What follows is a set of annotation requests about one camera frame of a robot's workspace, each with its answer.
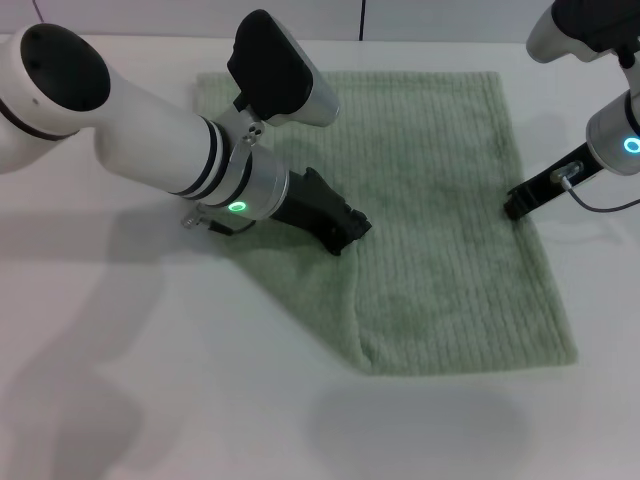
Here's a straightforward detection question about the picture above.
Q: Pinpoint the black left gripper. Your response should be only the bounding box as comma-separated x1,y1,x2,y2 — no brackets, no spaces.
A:
272,166,374,257

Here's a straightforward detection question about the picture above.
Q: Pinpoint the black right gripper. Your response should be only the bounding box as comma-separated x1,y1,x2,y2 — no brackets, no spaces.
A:
504,142,602,222

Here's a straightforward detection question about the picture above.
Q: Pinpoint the pale green ribbed towel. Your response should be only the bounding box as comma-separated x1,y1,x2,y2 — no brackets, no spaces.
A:
193,70,581,378

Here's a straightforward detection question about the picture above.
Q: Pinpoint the right wrist grey cable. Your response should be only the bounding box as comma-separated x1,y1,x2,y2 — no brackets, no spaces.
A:
549,159,640,214

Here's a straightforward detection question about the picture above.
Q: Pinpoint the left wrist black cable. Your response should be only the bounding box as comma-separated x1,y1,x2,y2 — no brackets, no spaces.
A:
180,208,257,237

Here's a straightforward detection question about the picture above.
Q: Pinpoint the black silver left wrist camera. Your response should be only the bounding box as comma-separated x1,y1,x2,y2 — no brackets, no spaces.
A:
226,8,342,130

